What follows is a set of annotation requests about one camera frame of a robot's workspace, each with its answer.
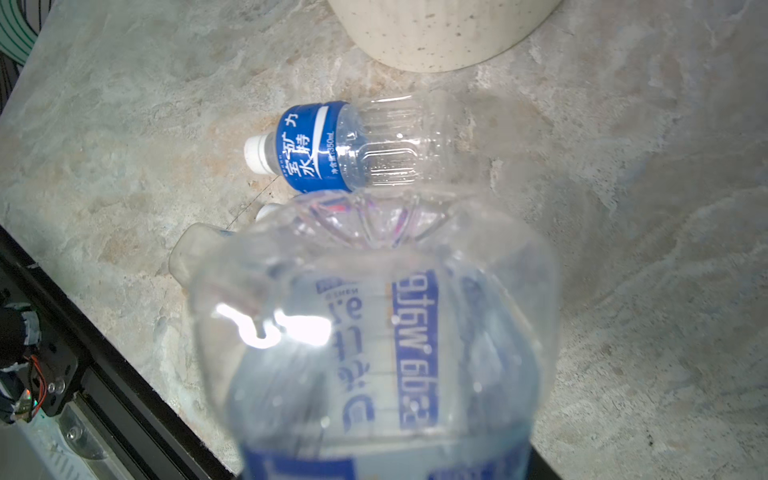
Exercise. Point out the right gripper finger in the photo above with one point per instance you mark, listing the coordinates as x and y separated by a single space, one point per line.
539 469

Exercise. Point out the sky label clear bottle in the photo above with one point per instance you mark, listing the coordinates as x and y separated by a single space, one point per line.
388 333

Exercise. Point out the blue label bottle white cap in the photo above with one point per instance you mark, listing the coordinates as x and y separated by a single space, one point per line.
338 145

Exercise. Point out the clear Ganten bottle white cap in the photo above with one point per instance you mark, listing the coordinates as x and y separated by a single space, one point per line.
201 240

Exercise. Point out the cream ribbed waste bin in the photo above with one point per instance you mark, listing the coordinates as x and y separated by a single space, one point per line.
431 36

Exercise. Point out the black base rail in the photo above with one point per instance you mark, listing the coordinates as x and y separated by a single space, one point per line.
85 411

